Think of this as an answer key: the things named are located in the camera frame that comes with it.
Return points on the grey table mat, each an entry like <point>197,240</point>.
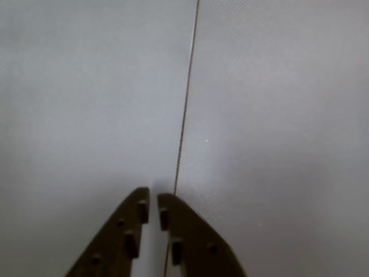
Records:
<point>86,86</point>
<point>274,115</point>

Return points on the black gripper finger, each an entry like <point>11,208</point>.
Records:
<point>199,248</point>
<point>115,236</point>

